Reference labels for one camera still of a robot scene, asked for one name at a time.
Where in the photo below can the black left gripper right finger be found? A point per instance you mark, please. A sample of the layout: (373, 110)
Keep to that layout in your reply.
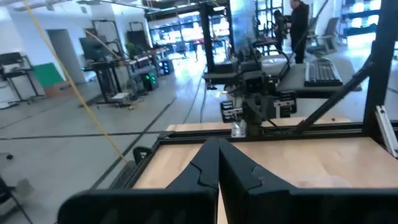
(280, 207)

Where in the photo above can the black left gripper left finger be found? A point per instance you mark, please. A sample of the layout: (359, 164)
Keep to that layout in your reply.
(146, 207)

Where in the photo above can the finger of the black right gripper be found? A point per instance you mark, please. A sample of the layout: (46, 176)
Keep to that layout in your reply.
(265, 112)
(252, 118)

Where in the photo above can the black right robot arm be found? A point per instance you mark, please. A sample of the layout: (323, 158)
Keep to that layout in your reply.
(250, 63)

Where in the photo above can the grey desk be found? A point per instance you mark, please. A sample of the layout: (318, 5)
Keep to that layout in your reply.
(292, 84)

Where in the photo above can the black computer keyboard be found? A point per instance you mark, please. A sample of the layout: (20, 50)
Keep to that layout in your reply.
(323, 73)

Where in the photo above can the black computer tower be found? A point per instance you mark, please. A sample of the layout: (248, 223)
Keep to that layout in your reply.
(167, 67)

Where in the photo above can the computer tower with green lights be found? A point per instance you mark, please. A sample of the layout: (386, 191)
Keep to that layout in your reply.
(150, 81)

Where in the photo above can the person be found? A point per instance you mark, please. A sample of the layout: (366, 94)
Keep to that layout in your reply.
(299, 31)
(280, 25)

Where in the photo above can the grey office chair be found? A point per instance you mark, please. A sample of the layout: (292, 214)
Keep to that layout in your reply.
(323, 37)

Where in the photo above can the white floor box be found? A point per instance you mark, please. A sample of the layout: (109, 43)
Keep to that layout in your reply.
(121, 98)

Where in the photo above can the small potted plant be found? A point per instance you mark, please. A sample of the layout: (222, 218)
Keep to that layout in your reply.
(131, 49)

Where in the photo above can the silver aluminium extrusion piece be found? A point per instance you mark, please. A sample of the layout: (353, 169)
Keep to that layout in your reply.
(387, 132)

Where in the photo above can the black standing desk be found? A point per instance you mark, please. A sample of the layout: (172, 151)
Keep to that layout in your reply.
(105, 74)

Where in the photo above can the black monitor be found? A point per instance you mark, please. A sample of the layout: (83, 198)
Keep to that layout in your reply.
(92, 49)

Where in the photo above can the green board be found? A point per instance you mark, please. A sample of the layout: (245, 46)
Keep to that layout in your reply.
(47, 74)

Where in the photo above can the black equipment cart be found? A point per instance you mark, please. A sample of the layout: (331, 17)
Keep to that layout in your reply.
(15, 71)

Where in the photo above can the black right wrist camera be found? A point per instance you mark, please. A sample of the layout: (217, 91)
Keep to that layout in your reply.
(253, 82)

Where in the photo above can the black table edge frame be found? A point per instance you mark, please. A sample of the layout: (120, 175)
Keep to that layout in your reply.
(186, 137)

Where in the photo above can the black corner bracket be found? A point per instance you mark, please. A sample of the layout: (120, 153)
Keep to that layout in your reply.
(143, 155)

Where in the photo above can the black diagonal frame strut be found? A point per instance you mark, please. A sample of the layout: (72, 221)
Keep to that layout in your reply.
(335, 96)

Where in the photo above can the black frame post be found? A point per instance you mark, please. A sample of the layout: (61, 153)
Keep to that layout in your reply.
(381, 62)

